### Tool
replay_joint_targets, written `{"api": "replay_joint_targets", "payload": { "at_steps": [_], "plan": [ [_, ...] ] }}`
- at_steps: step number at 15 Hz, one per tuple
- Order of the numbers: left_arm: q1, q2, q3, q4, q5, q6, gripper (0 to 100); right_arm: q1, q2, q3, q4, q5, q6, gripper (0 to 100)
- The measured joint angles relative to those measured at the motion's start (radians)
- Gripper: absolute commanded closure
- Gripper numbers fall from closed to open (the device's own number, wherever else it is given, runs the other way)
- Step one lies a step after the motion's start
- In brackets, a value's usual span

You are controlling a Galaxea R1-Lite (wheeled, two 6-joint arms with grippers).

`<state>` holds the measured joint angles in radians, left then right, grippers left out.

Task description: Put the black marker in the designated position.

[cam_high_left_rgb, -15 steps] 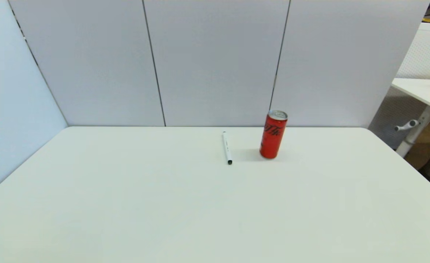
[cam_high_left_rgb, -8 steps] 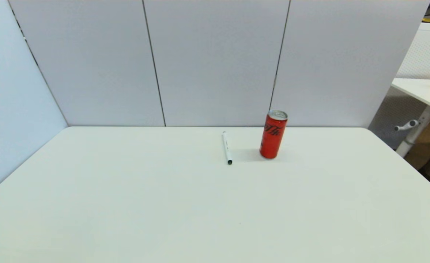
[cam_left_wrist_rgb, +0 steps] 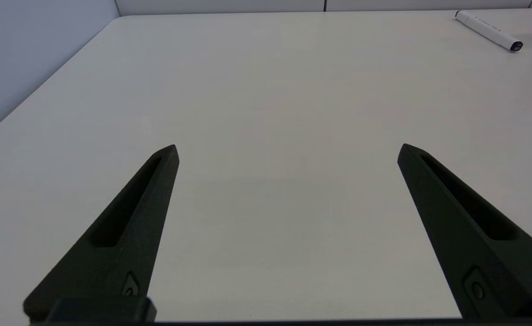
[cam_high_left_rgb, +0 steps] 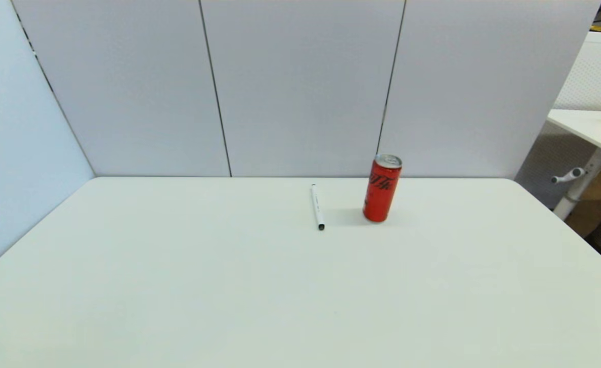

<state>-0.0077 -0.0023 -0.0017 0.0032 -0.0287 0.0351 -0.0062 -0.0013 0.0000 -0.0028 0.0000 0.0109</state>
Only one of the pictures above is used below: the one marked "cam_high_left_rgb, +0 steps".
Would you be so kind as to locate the brown cardboard box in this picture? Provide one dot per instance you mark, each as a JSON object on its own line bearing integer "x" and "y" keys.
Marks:
{"x": 599, "y": 202}

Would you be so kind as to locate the red soda can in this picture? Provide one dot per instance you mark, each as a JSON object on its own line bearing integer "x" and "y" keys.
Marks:
{"x": 381, "y": 191}

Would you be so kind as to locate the white side table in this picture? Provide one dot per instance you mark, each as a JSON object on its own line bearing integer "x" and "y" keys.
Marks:
{"x": 586, "y": 127}

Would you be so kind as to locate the white marker with black caps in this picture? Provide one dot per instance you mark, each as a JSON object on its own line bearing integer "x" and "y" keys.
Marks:
{"x": 317, "y": 207}

